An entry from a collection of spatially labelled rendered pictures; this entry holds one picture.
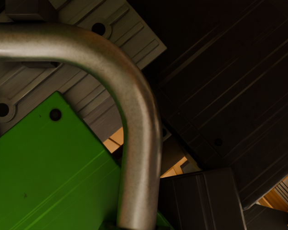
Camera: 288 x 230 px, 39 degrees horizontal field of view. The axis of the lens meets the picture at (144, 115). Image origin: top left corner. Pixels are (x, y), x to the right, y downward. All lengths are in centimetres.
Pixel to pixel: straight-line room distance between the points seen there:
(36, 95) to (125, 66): 10
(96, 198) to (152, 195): 6
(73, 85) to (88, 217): 11
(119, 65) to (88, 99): 6
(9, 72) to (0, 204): 11
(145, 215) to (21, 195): 11
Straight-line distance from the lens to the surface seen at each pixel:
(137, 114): 29
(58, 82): 36
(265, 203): 449
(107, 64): 30
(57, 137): 34
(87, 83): 36
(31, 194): 34
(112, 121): 97
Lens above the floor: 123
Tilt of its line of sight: 18 degrees down
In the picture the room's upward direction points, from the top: 140 degrees clockwise
